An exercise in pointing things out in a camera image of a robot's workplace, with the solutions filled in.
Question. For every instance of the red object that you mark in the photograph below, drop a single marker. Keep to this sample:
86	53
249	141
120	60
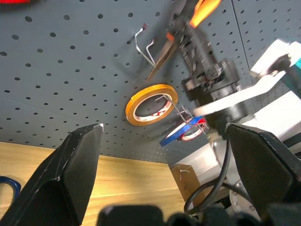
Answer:
14	1

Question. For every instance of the blue tape roll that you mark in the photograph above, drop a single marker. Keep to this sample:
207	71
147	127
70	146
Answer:
9	182
175	134

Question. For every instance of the yellow tape roll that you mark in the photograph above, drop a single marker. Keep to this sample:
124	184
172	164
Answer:
131	106

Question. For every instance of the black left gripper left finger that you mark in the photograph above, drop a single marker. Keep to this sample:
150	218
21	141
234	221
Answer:
54	179

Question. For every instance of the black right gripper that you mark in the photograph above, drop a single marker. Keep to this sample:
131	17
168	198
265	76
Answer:
212	87

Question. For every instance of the grey metal pegboard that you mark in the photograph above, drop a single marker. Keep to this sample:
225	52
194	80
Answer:
70	77

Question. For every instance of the white box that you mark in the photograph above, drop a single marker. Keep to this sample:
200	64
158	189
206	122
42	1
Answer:
282	110

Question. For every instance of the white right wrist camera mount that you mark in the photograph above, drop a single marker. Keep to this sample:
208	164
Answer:
237	96

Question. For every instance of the metal double pegboard hook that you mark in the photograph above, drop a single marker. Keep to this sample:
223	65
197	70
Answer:
141	50

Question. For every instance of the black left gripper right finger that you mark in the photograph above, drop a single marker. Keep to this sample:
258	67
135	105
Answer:
265	169

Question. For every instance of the brown cardboard box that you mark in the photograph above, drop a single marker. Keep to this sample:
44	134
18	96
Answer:
184	179

